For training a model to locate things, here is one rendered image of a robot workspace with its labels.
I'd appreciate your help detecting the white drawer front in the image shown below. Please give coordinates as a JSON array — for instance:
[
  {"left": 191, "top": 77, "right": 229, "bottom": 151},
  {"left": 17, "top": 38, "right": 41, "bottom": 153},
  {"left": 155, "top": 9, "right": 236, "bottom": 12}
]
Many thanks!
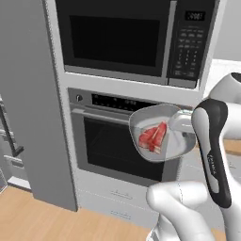
[
  {"left": 77, "top": 191, "right": 160, "bottom": 230},
  {"left": 76, "top": 169, "right": 158, "bottom": 212}
]

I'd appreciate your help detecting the grey microwave door handle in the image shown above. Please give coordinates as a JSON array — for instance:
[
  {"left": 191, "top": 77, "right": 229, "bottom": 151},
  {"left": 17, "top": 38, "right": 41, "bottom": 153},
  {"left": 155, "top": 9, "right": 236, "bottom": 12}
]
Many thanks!
[{"left": 161, "top": 0, "right": 178, "bottom": 87}]

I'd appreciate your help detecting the white oven cabinet frame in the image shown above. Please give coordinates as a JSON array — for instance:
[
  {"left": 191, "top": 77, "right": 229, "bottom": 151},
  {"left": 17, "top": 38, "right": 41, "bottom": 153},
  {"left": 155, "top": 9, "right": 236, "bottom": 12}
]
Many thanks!
[{"left": 41, "top": 0, "right": 228, "bottom": 230}]

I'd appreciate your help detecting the grey fridge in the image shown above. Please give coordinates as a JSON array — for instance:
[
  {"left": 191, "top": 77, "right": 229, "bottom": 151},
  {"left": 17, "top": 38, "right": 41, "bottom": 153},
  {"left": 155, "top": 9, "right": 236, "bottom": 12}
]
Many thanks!
[{"left": 0, "top": 0, "right": 79, "bottom": 213}]

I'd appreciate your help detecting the red raw steak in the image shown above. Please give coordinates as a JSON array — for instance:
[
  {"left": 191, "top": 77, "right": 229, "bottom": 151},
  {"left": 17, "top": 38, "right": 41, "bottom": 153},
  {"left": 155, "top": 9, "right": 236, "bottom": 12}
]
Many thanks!
[{"left": 137, "top": 120, "right": 169, "bottom": 154}]

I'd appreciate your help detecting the black fridge handle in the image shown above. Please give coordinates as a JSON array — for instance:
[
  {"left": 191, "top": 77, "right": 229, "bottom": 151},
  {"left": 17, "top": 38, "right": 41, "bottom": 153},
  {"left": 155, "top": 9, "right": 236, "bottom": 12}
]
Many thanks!
[{"left": 0, "top": 101, "right": 25, "bottom": 157}]

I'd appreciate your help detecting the stainless steel wall oven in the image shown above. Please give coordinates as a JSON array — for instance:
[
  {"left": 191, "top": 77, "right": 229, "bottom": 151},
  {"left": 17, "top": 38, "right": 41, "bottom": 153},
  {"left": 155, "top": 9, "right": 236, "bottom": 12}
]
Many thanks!
[{"left": 67, "top": 87, "right": 196, "bottom": 188}]

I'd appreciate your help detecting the steel oven door handle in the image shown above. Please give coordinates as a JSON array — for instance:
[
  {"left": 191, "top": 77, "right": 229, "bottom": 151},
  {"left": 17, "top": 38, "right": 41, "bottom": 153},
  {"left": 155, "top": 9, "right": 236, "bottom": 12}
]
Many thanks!
[{"left": 71, "top": 106, "right": 134, "bottom": 124}]

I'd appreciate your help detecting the black built-in microwave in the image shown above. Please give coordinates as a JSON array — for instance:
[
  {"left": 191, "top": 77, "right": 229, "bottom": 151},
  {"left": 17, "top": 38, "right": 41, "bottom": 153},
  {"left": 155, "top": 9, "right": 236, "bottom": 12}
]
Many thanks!
[{"left": 55, "top": 0, "right": 218, "bottom": 90}]

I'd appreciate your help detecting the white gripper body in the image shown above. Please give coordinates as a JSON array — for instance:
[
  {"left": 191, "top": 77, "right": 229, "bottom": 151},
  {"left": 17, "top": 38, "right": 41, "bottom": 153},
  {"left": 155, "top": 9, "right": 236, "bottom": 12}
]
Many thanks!
[{"left": 169, "top": 112, "right": 194, "bottom": 134}]

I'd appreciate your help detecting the white drawer handle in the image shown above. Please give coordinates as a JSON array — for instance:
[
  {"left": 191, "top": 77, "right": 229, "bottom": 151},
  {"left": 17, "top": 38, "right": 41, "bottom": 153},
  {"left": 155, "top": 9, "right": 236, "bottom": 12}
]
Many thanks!
[
  {"left": 110, "top": 210, "right": 133, "bottom": 220},
  {"left": 110, "top": 189, "right": 133, "bottom": 200}
]

